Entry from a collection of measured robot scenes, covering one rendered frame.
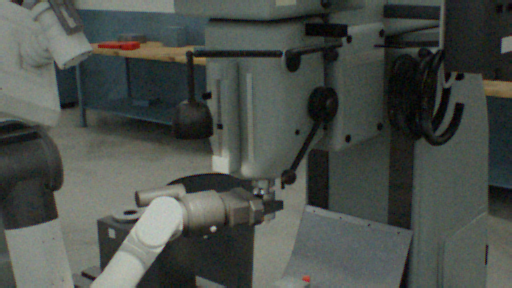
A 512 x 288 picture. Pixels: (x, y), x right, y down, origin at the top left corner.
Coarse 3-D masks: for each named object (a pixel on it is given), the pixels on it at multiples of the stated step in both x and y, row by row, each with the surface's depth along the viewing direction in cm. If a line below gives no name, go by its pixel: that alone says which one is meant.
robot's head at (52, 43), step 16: (32, 16) 120; (48, 16) 119; (64, 16) 120; (32, 32) 123; (48, 32) 119; (64, 32) 119; (32, 48) 121; (48, 48) 121; (64, 48) 118; (80, 48) 119; (64, 64) 120
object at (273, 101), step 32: (224, 32) 131; (256, 32) 126; (288, 32) 128; (256, 64) 128; (288, 64) 128; (320, 64) 137; (256, 96) 129; (288, 96) 131; (256, 128) 131; (288, 128) 132; (320, 128) 140; (256, 160) 133; (288, 160) 136
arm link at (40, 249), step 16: (48, 224) 114; (16, 240) 112; (32, 240) 112; (48, 240) 114; (16, 256) 113; (32, 256) 112; (48, 256) 113; (64, 256) 116; (16, 272) 114; (32, 272) 112; (48, 272) 113; (64, 272) 115
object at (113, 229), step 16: (128, 208) 174; (144, 208) 174; (112, 224) 168; (128, 224) 167; (112, 240) 168; (176, 240) 162; (192, 240) 167; (112, 256) 170; (160, 256) 159; (176, 256) 163; (192, 256) 168; (160, 272) 160; (176, 272) 164; (192, 272) 168
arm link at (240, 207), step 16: (208, 192) 139; (224, 192) 145; (240, 192) 144; (208, 208) 136; (224, 208) 139; (240, 208) 138; (256, 208) 138; (208, 224) 136; (224, 224) 137; (240, 224) 139; (256, 224) 140
